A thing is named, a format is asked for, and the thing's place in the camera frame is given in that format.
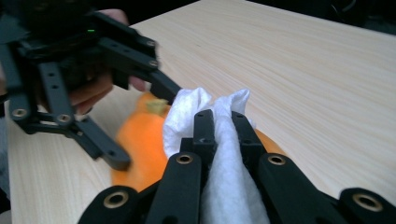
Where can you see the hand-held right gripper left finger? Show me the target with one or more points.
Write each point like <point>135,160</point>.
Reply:
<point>204,140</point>

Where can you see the orange pumpkin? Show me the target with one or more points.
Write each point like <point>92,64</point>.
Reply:
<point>140,143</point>

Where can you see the white tissue cloth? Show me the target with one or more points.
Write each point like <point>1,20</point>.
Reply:
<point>230,174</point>

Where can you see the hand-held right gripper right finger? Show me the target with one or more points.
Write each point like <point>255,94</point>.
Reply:
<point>249,146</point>

